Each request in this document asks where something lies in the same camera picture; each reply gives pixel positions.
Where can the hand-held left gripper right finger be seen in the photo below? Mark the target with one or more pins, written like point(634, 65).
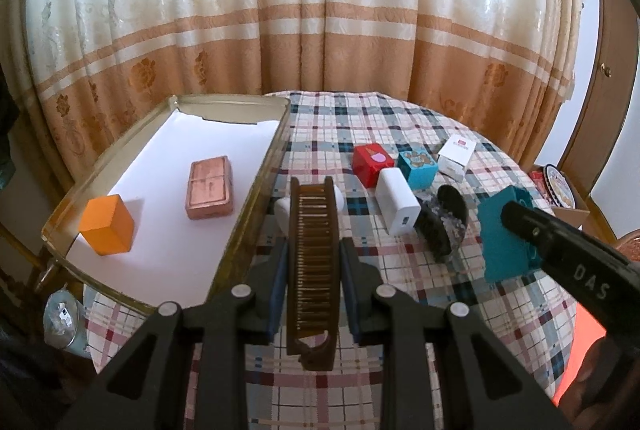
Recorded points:
point(350, 295)

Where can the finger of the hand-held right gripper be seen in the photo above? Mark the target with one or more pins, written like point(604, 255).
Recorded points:
point(525, 222)

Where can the wooden door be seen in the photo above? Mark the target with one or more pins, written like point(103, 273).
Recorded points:
point(607, 34)

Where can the white round container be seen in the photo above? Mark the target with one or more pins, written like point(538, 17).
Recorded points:
point(281, 212)

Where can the small teal printed box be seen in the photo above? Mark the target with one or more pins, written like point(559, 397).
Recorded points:
point(417, 167)

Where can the black glitter jar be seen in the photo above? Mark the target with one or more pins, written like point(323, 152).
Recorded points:
point(440, 230)

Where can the cardboard box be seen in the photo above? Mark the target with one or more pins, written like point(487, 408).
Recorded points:
point(572, 210)

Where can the gold metal tray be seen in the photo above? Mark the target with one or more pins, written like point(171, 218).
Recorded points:
point(240, 230)

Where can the brown folding comb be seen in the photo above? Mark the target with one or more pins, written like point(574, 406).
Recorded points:
point(312, 260)

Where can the white plug adapter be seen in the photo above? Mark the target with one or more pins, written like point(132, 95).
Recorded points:
point(397, 202)

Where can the copper tin box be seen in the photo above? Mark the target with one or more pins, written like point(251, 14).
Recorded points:
point(210, 187)

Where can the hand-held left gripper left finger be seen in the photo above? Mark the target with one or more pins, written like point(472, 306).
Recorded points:
point(278, 295)

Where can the white box with red label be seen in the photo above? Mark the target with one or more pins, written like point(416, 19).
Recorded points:
point(456, 157)

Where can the white paper tray liner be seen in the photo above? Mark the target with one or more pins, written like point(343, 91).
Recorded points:
point(165, 144)

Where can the plaid tablecloth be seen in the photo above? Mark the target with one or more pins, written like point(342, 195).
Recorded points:
point(400, 310)

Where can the orange box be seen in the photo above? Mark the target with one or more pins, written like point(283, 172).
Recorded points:
point(107, 225)

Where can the teal building block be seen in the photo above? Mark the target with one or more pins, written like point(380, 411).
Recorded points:
point(500, 242)

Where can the cream and orange curtain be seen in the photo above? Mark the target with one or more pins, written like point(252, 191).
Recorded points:
point(300, 9)

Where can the round patterned tin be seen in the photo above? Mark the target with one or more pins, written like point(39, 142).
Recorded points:
point(557, 185)

